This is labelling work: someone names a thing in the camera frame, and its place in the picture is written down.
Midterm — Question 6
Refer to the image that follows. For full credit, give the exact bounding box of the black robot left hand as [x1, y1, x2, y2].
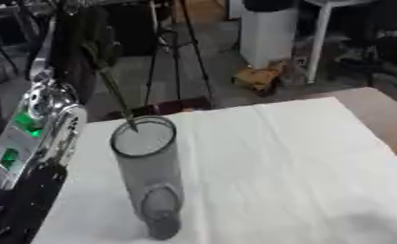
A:
[46, 0, 125, 105]

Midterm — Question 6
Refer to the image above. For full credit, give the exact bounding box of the green flower stem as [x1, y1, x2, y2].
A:
[81, 32, 142, 133]

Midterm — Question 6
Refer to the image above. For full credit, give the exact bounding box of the clear glass cylinder vase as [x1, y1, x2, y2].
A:
[108, 115, 187, 241]

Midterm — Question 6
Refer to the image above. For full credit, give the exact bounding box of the brown cardboard piece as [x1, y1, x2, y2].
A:
[229, 61, 290, 97]

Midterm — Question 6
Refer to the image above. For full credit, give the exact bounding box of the white cabinet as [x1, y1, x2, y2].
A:
[238, 6, 302, 71]

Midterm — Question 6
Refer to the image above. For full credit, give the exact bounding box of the white table leg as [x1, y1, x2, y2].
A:
[303, 0, 377, 85]

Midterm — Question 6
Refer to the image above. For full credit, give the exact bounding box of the black office chair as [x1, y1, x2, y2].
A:
[326, 0, 397, 89]

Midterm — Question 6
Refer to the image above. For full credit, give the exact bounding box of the black camera tripod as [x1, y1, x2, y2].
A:
[141, 0, 218, 110]

